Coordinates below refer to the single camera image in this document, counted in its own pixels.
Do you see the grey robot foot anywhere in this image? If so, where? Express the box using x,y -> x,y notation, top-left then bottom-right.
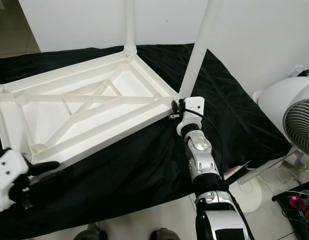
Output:
74,226 -> 101,240
148,228 -> 180,240

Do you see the grey left robot foot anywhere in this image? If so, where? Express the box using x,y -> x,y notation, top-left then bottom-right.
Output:
74,226 -> 101,240

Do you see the black magenta hair dryer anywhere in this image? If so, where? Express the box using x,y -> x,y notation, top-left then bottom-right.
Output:
272,184 -> 309,236

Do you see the white wall socket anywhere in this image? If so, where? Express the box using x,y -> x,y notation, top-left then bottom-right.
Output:
292,65 -> 306,78

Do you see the grey right robot foot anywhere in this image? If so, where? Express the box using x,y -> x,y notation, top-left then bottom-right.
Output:
148,228 -> 180,240

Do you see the pink cushion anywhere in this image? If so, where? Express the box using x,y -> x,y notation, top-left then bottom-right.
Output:
224,162 -> 250,177

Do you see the white plastic children tabletop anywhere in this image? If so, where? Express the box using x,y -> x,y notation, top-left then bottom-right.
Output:
0,50 -> 180,166

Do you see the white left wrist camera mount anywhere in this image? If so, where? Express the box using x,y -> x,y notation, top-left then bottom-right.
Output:
0,149 -> 31,212

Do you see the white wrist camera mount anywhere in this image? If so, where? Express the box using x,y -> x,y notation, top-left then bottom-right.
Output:
176,96 -> 205,137
0,149 -> 31,212

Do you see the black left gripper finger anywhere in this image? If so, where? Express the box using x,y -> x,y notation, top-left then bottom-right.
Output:
28,161 -> 60,176

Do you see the black cloth table cover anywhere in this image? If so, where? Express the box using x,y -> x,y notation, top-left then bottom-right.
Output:
0,42 -> 293,240

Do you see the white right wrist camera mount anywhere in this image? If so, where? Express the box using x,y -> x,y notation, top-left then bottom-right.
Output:
176,96 -> 205,137

